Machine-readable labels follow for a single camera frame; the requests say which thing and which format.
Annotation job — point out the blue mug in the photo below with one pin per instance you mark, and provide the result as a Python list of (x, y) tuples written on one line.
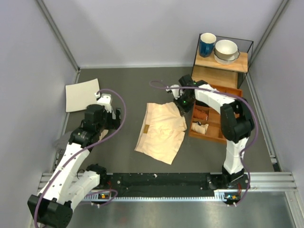
[(206, 44)]

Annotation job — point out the orange wooden divided organizer box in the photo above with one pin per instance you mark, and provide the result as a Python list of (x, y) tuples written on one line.
[(209, 123)]

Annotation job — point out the grey striped underwear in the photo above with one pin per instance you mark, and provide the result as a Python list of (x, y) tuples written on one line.
[(61, 143)]

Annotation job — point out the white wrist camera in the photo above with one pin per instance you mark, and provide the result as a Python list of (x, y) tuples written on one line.
[(175, 91), (104, 100)]

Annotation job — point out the lower white bowl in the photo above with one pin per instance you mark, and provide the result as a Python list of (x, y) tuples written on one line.
[(227, 61)]

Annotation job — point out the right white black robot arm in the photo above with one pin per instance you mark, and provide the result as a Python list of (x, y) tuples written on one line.
[(236, 120)]

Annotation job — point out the cream rolled underwear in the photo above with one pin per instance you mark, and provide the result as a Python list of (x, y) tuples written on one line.
[(199, 127)]

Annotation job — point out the upper white bowl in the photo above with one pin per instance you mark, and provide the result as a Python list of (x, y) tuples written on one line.
[(225, 49)]

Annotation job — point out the black wire wooden shelf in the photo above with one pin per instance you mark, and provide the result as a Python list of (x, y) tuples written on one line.
[(230, 74)]

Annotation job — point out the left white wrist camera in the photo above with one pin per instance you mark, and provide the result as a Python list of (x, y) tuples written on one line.
[(104, 100)]

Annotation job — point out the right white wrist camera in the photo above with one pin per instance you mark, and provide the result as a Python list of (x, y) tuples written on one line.
[(175, 91)]

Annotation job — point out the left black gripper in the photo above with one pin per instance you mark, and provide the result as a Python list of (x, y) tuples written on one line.
[(114, 123)]

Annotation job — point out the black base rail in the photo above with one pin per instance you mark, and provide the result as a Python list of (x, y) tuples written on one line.
[(100, 188)]

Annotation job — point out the white bowl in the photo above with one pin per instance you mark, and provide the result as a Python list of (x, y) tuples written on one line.
[(225, 49), (227, 61)]

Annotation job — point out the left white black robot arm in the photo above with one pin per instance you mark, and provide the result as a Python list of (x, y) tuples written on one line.
[(54, 205)]

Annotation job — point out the white board sheet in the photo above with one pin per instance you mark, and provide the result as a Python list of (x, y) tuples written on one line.
[(81, 95)]

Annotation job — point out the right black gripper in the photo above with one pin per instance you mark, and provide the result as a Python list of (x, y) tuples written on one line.
[(185, 109)]

